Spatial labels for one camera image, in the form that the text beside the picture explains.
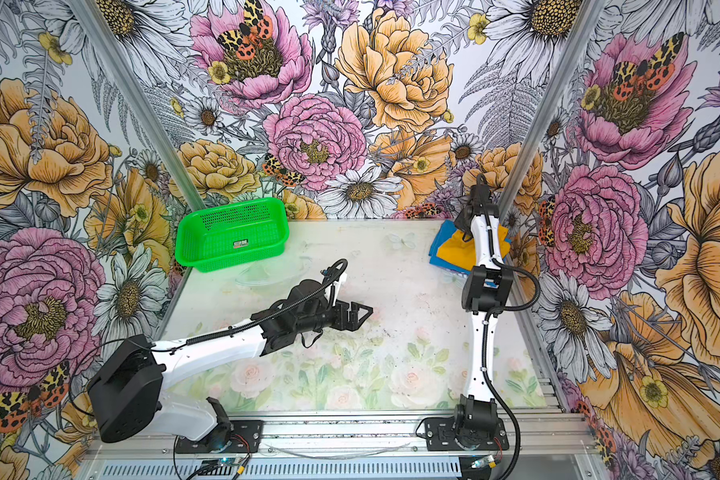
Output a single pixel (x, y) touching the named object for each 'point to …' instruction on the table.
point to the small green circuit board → (228, 461)
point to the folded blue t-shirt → (447, 228)
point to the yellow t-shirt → (462, 254)
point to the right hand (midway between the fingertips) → (465, 230)
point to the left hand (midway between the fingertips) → (358, 315)
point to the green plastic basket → (232, 236)
